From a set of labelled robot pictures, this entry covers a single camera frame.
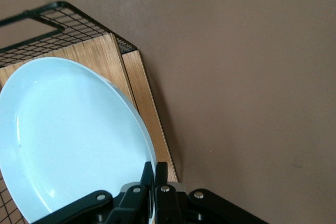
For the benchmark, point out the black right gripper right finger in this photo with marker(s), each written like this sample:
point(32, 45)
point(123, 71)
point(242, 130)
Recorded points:
point(168, 205)

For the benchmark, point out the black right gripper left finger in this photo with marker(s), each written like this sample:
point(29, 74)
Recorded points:
point(131, 203)

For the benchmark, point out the light blue round plate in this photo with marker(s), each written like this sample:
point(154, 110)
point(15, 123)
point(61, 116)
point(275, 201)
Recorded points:
point(73, 129)

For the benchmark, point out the light wooden board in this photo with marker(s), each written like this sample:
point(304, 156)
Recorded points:
point(141, 98)

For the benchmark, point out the brown table cover sheet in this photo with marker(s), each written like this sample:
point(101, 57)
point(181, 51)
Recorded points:
point(249, 77)

